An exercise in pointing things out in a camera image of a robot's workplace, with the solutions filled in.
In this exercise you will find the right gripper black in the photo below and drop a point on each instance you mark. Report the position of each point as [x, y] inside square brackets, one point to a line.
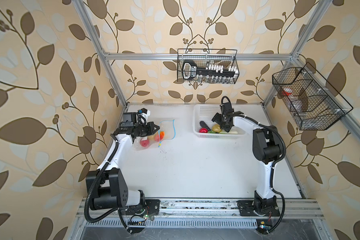
[216, 118]

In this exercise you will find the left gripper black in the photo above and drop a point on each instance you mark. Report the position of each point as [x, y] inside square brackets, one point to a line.
[148, 126]

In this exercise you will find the yellow toy potato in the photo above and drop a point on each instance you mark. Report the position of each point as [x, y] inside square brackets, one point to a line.
[152, 138]
[216, 128]

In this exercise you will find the red yellow toy mango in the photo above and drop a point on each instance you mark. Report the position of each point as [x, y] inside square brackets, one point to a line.
[160, 136]

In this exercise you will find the clear zip top bag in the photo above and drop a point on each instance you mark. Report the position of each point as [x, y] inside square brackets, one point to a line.
[165, 133]

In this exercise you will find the dark toy eggplant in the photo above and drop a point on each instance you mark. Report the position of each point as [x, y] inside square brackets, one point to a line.
[205, 126]

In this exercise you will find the red toy apple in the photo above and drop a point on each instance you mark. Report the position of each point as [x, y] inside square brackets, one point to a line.
[144, 142]

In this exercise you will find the red toy tomato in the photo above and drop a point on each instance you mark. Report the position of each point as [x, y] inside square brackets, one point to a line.
[203, 130]

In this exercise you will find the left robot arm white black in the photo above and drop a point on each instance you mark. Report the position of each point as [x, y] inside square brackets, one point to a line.
[107, 189]

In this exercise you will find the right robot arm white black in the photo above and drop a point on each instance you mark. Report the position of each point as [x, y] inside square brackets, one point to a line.
[269, 149]

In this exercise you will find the white plastic basket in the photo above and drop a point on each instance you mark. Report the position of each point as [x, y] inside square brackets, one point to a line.
[208, 123]

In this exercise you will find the white toy radish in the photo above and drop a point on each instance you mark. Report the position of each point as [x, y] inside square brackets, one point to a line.
[231, 132]

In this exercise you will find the red capped clear bottle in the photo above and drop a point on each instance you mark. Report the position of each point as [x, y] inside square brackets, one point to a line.
[287, 95]

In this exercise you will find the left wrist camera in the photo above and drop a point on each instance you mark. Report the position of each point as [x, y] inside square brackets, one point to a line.
[135, 119]

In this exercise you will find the black wire basket back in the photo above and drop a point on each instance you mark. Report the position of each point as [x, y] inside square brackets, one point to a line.
[223, 58]

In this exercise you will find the black wire basket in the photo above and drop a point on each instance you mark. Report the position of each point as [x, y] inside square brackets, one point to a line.
[320, 103]
[223, 58]

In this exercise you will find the black wire basket right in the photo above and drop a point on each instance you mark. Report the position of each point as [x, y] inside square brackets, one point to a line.
[320, 103]

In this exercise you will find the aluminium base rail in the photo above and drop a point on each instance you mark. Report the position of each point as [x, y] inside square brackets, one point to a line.
[216, 213]

